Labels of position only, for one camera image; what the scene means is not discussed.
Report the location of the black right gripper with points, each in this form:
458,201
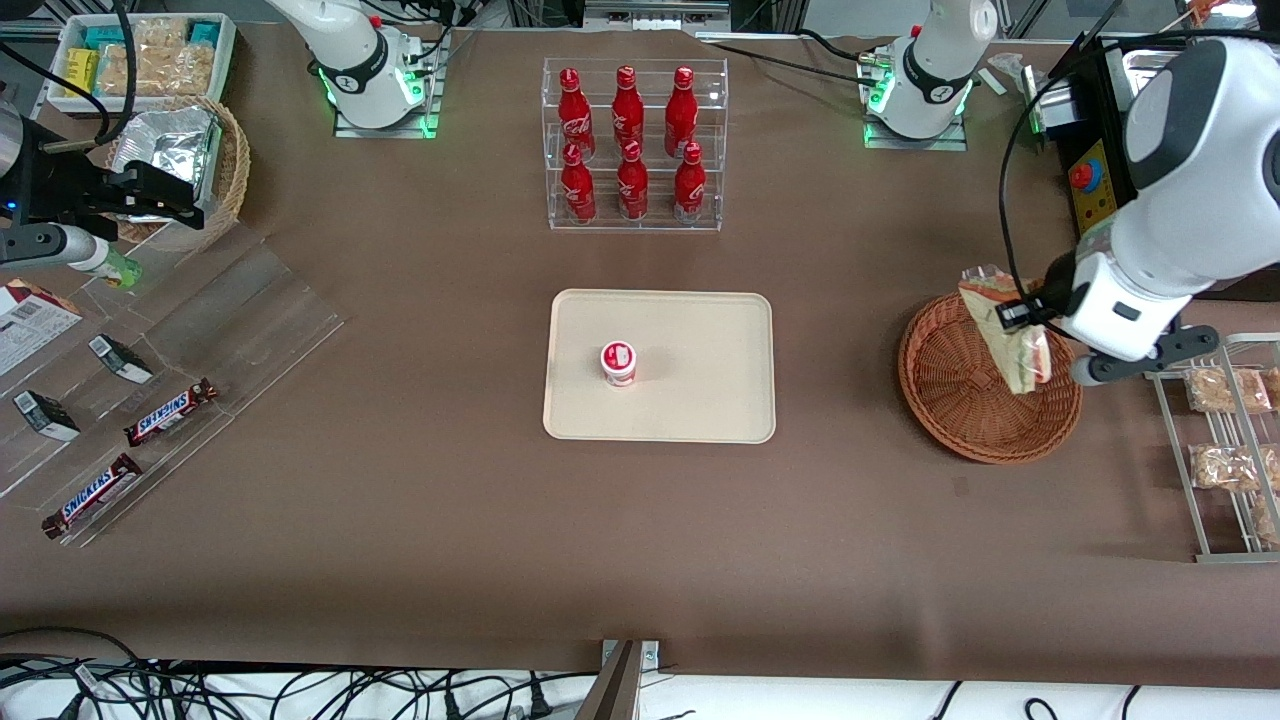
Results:
62,187

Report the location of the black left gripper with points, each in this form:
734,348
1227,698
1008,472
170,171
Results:
1053,281

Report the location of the triangular sandwich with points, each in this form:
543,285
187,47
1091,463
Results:
1000,290

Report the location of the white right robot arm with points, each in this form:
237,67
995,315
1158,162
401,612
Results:
350,60

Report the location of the tan wicker basket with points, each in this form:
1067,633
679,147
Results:
232,170

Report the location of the brown wicker basket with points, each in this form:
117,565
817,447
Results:
950,400

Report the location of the beige plastic tray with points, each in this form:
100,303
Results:
700,390

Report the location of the silver foil pack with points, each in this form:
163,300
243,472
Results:
165,140

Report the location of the beige snack bags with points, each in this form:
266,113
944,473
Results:
160,60

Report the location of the red emergency stop button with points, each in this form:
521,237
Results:
1084,176

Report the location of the clear acrylic display stand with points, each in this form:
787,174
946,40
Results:
240,320

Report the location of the yellow snack box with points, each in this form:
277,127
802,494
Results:
80,72

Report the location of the white plastic bin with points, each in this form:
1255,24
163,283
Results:
225,60

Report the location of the small black white box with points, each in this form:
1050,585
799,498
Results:
46,415
121,359

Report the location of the teal snack box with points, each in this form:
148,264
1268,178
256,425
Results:
103,38

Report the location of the white barcode carton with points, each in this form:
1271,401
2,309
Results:
25,330

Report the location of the black food warmer box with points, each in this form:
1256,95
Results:
1090,120

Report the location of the small silver metal device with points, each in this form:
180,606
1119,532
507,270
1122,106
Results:
1050,100

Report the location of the brown Snickers bar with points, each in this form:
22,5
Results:
92,496
170,412

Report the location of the clear bag of crackers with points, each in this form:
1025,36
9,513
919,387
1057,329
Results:
1225,392
1225,467
1268,522

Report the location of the steel food pan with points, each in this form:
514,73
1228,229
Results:
1140,65

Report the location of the red cola bottle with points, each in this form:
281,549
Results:
681,110
627,105
577,190
689,188
632,188
573,110

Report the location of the clear acrylic bottle rack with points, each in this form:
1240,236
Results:
655,215

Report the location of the red white yogurt cup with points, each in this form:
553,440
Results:
619,363

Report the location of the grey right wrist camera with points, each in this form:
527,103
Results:
50,247

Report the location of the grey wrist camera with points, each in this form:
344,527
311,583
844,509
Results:
50,247
1150,358

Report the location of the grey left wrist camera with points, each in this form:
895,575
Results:
1150,358

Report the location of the aluminium frame profile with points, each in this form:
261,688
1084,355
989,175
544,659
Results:
655,12

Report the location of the metal table bracket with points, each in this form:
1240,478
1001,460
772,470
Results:
625,680

